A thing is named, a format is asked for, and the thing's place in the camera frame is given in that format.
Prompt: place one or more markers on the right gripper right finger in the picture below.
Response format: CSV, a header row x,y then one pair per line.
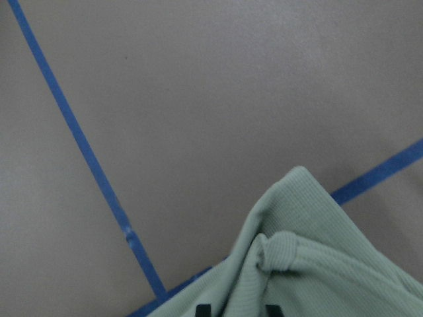
x,y
273,310

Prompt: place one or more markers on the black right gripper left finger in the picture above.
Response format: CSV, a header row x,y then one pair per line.
x,y
202,310

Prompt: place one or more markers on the olive green long-sleeve shirt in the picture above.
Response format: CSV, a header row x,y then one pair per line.
x,y
299,250

